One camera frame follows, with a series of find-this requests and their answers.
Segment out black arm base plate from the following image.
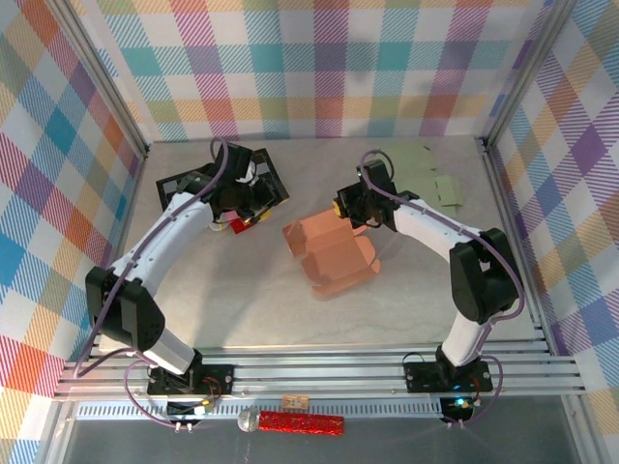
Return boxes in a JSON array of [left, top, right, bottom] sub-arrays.
[[403, 360, 494, 393], [146, 362, 236, 396]]

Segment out black connector module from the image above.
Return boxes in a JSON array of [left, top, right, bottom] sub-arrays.
[[166, 399, 215, 421], [442, 396, 474, 421]]

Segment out perforated metal strip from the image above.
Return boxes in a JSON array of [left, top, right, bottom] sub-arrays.
[[75, 403, 449, 421]]

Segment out black and grey chessboard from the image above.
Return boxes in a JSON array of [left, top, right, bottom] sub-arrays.
[[155, 147, 291, 224]]

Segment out aluminium side rail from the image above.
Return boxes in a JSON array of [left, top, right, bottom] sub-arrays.
[[84, 142, 152, 362], [482, 138, 553, 360]]

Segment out green paper box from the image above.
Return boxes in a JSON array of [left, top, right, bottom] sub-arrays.
[[386, 144, 464, 210]]

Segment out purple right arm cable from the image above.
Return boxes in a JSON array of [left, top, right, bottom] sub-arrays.
[[361, 148, 526, 430]]

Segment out aluminium rail bed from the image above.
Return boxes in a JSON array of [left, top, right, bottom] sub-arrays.
[[52, 343, 590, 402]]

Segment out aluminium frame post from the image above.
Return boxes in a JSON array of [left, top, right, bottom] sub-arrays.
[[483, 0, 579, 154], [47, 0, 151, 159]]

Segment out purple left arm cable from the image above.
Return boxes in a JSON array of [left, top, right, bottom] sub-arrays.
[[72, 137, 231, 432]]

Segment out orange paper box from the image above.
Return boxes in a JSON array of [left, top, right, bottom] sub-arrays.
[[281, 208, 382, 302]]

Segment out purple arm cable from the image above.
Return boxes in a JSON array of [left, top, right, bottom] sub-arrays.
[[72, 137, 231, 432], [361, 148, 526, 430]]

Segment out red glitter microphone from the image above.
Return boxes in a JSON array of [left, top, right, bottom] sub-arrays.
[[236, 408, 346, 438]]

